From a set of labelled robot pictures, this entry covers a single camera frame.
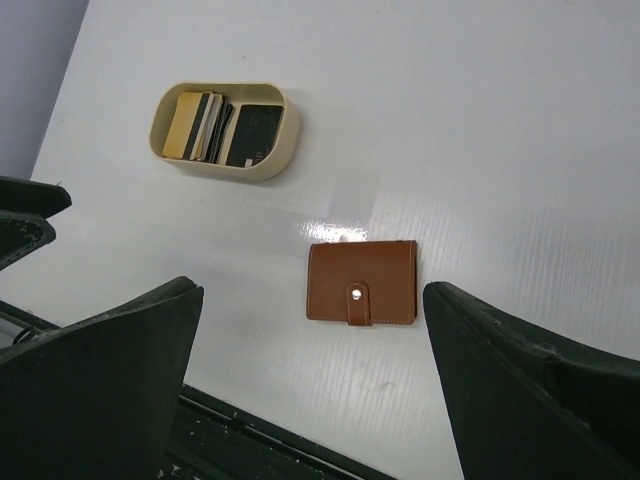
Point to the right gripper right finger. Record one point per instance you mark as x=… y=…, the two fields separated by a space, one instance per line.
x=527 y=403

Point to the brown leather card holder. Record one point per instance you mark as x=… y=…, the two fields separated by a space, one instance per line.
x=363 y=284

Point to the silver credit card stack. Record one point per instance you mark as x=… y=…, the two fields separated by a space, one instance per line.
x=198 y=126

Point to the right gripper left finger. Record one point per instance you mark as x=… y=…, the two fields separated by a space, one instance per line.
x=96 y=399

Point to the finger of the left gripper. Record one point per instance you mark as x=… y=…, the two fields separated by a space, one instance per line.
x=29 y=197
x=22 y=234

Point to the beige oval tray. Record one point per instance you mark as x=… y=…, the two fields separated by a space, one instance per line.
x=238 y=94

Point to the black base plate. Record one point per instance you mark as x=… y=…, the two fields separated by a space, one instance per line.
x=211 y=439

